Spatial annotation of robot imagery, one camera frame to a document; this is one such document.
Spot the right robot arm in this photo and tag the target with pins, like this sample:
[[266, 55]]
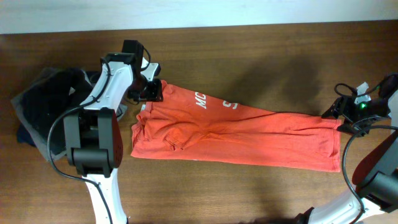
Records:
[[372, 190]]

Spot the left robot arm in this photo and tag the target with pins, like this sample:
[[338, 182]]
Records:
[[94, 145]]

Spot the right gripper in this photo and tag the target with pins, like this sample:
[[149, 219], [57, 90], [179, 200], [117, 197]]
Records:
[[342, 106]]

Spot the orange t-shirt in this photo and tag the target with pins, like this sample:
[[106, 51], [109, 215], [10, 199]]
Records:
[[188, 125]]

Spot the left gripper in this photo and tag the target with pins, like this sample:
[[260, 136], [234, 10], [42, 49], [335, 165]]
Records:
[[155, 91]]

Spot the dark folded clothes pile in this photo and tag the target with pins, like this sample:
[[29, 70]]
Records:
[[54, 91]]

